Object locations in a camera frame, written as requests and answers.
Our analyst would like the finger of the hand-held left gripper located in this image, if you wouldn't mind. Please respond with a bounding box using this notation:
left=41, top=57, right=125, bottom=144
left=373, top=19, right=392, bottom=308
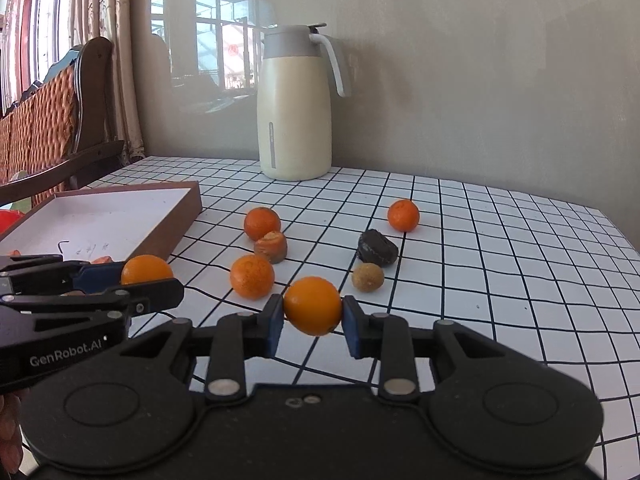
left=0, top=254, right=126, bottom=295
left=0, top=277, right=185, bottom=337

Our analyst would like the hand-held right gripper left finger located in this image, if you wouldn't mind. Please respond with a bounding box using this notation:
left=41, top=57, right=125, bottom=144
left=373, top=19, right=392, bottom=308
left=120, top=294, right=286, bottom=403

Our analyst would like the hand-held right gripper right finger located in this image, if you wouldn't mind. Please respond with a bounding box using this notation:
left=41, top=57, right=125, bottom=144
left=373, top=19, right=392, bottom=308
left=341, top=294, right=501, bottom=403

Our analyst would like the small round brown fruit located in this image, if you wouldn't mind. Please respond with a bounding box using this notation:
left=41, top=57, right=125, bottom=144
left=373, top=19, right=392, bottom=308
left=351, top=263, right=385, bottom=293

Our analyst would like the brown cardboard box white inside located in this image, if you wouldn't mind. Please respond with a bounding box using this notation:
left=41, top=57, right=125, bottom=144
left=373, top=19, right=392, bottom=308
left=0, top=181, right=203, bottom=264

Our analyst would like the damaged half-peeled orange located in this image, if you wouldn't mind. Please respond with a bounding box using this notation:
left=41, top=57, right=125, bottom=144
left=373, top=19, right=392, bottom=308
left=254, top=231, right=288, bottom=265

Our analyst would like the person's left hand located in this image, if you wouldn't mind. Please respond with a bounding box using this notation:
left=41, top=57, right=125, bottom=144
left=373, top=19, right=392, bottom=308
left=0, top=392, right=25, bottom=476

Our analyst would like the dark brown shrivelled fruit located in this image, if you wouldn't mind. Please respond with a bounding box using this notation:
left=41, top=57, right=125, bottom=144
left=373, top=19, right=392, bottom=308
left=357, top=229, right=400, bottom=266

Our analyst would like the red plastic bag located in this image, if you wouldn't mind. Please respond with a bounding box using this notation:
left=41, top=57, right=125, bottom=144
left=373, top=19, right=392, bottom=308
left=0, top=210, right=26, bottom=234

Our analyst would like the white black-grid tablecloth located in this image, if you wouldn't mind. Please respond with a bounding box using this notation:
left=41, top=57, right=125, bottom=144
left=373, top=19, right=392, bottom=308
left=82, top=156, right=640, bottom=466

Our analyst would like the orange quilted sofa back cushion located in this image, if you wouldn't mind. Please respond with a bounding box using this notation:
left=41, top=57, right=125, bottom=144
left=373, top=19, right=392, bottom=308
left=0, top=67, right=81, bottom=186

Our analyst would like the dark wooden sofa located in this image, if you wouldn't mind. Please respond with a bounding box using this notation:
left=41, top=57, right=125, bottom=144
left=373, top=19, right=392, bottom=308
left=0, top=36, right=126, bottom=207

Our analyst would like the beige embroidered curtain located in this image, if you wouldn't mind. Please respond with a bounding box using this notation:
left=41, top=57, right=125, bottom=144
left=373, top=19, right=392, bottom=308
left=62, top=0, right=147, bottom=163

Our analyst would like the cream thermos jug grey lid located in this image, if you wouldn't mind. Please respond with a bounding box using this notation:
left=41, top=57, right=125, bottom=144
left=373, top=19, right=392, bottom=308
left=256, top=23, right=347, bottom=181

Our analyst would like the window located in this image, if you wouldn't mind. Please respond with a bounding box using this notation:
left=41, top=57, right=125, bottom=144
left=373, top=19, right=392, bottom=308
left=0, top=0, right=76, bottom=106

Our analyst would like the pink sheer curtain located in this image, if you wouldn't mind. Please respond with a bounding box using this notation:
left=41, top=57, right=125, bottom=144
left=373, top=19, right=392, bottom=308
left=0, top=0, right=38, bottom=106

